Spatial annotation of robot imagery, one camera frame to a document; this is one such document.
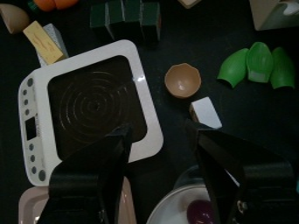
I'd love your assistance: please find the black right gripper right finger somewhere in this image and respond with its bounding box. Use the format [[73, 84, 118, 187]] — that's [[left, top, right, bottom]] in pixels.
[[185, 120, 299, 224]]

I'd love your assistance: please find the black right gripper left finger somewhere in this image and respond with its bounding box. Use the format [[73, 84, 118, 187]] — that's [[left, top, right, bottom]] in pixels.
[[37, 124, 135, 224]]

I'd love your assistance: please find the brown hollow egg shell half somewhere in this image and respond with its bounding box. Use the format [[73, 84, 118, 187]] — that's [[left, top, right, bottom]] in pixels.
[[163, 62, 203, 100]]

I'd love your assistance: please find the beige egg shell half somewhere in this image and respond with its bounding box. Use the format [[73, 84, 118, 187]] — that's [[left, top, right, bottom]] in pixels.
[[0, 3, 32, 35]]

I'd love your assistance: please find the purple toy food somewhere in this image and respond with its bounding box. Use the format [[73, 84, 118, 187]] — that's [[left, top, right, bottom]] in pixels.
[[185, 199, 217, 224]]

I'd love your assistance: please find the pink cutting board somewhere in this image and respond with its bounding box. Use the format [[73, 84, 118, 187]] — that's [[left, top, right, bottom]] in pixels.
[[17, 176, 137, 224]]

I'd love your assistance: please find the white round bowl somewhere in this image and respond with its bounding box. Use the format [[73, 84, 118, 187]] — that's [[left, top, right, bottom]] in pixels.
[[144, 164, 243, 224]]

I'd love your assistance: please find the small white cube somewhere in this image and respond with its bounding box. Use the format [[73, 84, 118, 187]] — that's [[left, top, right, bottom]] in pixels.
[[188, 96, 224, 130]]

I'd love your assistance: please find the white toy induction stove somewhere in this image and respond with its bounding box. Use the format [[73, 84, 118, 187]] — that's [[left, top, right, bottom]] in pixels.
[[17, 39, 165, 187]]

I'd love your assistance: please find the green toy leaf bundle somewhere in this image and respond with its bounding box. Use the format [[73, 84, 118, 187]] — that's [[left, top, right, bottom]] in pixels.
[[216, 41, 296, 90]]

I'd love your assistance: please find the yellow toy butter block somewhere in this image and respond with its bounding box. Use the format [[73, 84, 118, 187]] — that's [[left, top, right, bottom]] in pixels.
[[21, 20, 70, 68]]

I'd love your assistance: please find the dark green sliced block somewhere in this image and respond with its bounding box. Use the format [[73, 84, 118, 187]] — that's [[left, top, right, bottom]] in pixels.
[[88, 0, 164, 46]]

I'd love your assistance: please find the beige box corner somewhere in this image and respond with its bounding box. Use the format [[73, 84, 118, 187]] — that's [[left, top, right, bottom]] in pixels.
[[248, 0, 299, 32]]

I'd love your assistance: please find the orange toy carrot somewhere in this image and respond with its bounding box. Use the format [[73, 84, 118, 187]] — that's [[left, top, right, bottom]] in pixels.
[[26, 0, 80, 12]]

